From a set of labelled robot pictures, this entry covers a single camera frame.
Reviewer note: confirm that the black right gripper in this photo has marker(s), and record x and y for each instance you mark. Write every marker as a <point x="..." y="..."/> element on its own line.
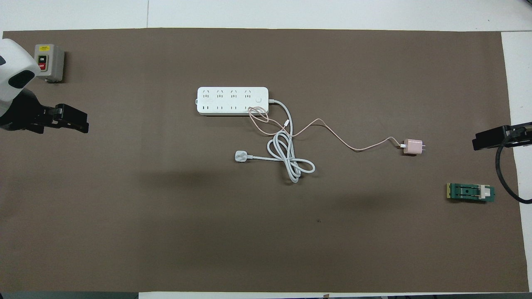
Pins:
<point x="525" y="139"/>

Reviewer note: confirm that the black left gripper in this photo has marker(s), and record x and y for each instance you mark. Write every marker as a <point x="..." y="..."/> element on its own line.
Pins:
<point x="20" y="112"/>

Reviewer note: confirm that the pink charger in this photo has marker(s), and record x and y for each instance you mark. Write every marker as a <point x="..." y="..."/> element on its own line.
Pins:
<point x="413" y="147"/>

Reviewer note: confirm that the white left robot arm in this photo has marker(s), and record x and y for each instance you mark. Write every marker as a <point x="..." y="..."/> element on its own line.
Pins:
<point x="12" y="62"/>

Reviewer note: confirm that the white power strip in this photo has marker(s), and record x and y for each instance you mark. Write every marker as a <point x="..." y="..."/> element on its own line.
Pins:
<point x="232" y="100"/>

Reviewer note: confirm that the brown table mat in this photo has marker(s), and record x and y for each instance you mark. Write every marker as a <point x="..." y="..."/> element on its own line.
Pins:
<point x="166" y="228"/>

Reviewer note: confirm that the green knife switch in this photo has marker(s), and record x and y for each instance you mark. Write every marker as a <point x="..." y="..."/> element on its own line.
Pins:
<point x="467" y="192"/>

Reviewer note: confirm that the grey on-off switch box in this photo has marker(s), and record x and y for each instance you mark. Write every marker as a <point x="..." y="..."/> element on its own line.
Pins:
<point x="49" y="62"/>

